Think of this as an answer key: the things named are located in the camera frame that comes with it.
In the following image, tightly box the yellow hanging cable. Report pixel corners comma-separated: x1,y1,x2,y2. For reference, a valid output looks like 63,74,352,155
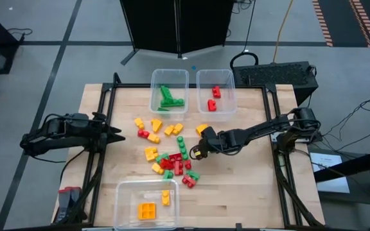
272,0,294,64

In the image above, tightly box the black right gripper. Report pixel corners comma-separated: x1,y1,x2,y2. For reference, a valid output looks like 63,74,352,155
198,126,229,158

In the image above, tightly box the black looped cable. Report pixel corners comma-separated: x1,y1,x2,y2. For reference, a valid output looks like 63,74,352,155
229,51,259,70

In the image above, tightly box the yellow wedge building block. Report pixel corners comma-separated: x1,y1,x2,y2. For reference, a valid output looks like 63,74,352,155
150,118,164,133

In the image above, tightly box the yellow notched building block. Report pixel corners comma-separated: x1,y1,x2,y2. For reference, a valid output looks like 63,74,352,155
144,146,159,162

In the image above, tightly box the black side desk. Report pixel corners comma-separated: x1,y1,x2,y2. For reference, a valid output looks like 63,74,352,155
313,146,370,231

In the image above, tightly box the clear plastic bin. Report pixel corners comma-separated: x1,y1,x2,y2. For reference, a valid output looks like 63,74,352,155
196,68,237,116
114,179,181,231
149,68,190,116

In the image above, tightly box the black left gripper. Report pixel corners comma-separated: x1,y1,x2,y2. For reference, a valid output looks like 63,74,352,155
92,121,127,152

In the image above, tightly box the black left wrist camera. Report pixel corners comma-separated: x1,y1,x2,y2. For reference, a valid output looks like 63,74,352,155
91,112,108,124

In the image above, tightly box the yellow two-stud building block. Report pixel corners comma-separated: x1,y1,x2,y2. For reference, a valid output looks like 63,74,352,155
161,189,171,207

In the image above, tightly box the black metal table frame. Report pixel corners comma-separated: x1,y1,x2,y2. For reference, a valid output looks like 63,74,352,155
88,73,326,229

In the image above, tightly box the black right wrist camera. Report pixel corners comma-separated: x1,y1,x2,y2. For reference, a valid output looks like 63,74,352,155
189,144,207,160

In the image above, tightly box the black floor cable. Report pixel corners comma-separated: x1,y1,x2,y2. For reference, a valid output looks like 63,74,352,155
320,94,370,151

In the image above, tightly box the long green building block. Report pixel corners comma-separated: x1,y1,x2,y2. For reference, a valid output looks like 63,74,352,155
159,84,173,101

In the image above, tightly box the yellow square four-stud block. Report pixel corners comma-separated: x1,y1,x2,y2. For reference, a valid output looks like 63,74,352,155
137,202,157,221

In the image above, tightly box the black fabric screen panel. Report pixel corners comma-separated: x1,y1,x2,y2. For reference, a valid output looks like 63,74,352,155
179,0,236,55
119,0,180,66

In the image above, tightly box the black hanging cable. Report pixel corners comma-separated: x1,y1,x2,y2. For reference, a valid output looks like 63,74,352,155
242,0,257,54

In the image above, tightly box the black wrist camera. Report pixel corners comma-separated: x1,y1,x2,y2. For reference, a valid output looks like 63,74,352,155
189,144,207,160
91,112,108,124

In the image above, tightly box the long green four-stud block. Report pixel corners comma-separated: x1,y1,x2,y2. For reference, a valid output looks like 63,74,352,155
176,135,189,161
159,98,185,108

